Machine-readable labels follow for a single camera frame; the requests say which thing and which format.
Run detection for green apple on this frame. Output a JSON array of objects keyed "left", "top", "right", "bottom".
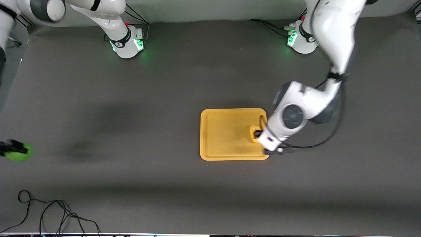
[{"left": 5, "top": 142, "right": 33, "bottom": 162}]

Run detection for yellow plastic tray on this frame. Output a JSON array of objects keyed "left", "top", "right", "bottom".
[{"left": 200, "top": 108, "right": 270, "bottom": 161}]

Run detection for black left arm base cables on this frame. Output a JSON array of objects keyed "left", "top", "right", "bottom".
[{"left": 248, "top": 8, "right": 308, "bottom": 37}]

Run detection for yellow potato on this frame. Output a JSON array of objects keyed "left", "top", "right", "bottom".
[{"left": 249, "top": 124, "right": 263, "bottom": 144}]

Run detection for thin black loose cable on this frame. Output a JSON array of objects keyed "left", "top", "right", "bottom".
[{"left": 0, "top": 190, "right": 102, "bottom": 237}]

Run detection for dark grey table mat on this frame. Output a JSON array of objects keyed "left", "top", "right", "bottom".
[{"left": 0, "top": 12, "right": 421, "bottom": 236}]

